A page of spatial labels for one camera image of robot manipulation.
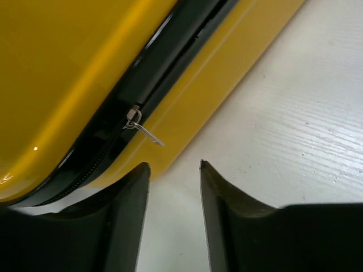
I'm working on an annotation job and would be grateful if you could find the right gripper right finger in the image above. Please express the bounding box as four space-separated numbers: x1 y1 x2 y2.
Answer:
200 160 362 271

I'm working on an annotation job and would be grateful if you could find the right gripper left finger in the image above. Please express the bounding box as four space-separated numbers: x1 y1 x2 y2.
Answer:
1 163 150 271

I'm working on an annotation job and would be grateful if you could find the silver zipper pull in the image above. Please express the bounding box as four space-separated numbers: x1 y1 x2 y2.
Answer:
124 104 164 146

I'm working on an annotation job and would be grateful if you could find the yellow hard-shell suitcase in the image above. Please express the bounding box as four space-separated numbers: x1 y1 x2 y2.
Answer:
1 1 303 207

